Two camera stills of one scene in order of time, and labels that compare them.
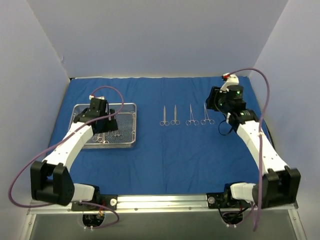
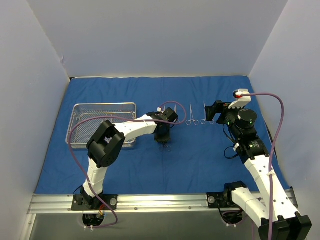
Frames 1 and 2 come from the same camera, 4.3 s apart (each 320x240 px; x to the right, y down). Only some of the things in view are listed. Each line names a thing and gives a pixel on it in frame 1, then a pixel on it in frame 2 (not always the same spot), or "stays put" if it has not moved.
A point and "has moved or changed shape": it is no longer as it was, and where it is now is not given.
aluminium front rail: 196,203 stays put
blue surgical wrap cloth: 183,147 stays put
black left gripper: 107,124 -> 162,138
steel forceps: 196,122 stays put
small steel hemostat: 116,133 has moved or changed shape
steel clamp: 211,121 stays put
